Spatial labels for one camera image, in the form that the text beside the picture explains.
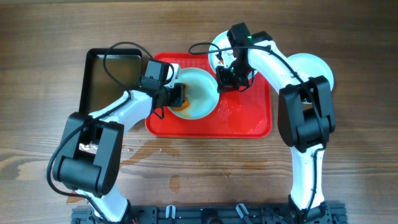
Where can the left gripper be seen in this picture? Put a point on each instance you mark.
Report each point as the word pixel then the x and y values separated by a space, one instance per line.
pixel 176 93

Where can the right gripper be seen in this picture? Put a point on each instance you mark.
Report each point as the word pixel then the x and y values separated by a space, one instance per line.
pixel 225 84

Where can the orange green sponge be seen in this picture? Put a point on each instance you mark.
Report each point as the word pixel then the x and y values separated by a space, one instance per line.
pixel 178 97

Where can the white plate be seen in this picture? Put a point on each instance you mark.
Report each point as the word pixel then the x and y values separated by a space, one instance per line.
pixel 200 92
pixel 224 58
pixel 312 65

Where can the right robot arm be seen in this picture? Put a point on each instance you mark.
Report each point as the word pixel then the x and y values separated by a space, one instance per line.
pixel 304 83

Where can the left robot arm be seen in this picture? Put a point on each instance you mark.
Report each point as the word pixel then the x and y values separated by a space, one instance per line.
pixel 88 157

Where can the red plastic tray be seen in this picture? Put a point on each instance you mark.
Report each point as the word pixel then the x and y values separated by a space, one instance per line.
pixel 237 115

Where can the black water tray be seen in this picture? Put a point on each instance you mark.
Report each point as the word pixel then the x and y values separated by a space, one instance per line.
pixel 107 75

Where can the black mounting rail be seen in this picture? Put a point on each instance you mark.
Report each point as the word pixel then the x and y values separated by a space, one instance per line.
pixel 268 213

